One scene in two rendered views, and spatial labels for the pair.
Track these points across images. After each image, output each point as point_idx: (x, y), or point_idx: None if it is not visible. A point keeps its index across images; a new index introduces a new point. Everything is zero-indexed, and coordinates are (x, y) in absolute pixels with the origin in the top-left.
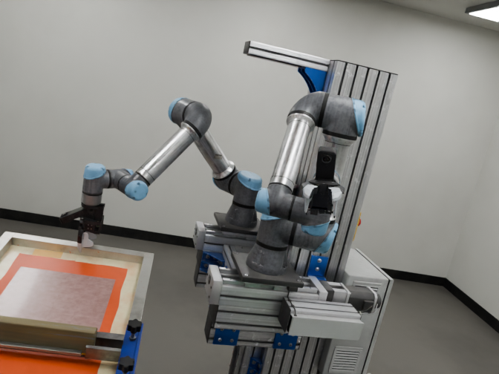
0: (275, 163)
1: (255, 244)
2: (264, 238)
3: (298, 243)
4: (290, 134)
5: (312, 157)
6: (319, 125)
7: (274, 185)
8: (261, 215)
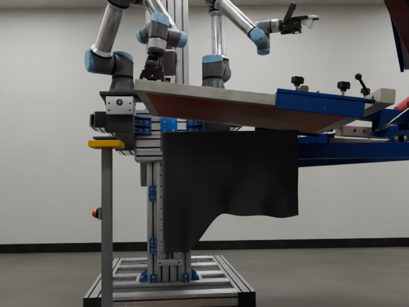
0: (243, 18)
1: (213, 79)
2: (220, 72)
3: (225, 75)
4: (234, 5)
5: (185, 31)
6: None
7: (257, 27)
8: (211, 59)
